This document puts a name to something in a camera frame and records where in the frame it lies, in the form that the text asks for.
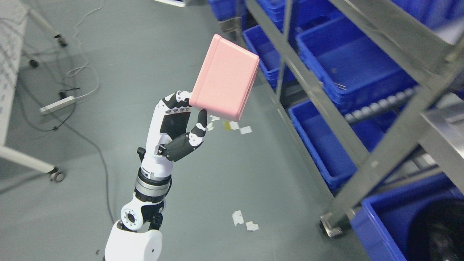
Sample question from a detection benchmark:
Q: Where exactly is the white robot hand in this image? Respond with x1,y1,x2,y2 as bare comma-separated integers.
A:
141,91,207,179

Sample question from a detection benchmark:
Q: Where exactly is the pink plastic storage box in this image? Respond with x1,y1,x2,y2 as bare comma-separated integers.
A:
189,34,260,122

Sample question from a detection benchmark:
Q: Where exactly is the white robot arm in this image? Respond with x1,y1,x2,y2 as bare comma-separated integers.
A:
103,91,207,261

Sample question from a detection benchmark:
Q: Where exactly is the blue crate lower shelf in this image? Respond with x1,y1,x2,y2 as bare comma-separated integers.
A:
288,100,398,192

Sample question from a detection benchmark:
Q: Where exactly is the blue crate shelf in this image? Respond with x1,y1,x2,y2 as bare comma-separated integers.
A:
295,16,417,113
288,100,398,192

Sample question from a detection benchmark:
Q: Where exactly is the blue crate upper shelf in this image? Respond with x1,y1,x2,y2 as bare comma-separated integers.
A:
295,16,417,113

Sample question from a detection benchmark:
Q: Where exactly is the white power strip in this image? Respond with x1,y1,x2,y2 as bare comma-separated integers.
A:
40,96,77,115

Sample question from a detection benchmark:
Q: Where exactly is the white cart with caster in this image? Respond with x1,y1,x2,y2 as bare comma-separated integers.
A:
0,0,66,183

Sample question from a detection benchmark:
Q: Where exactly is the blue crate with black item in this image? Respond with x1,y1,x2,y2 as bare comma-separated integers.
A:
350,173,463,261

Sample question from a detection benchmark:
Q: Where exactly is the black floor cable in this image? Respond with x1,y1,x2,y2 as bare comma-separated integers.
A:
14,72,116,223

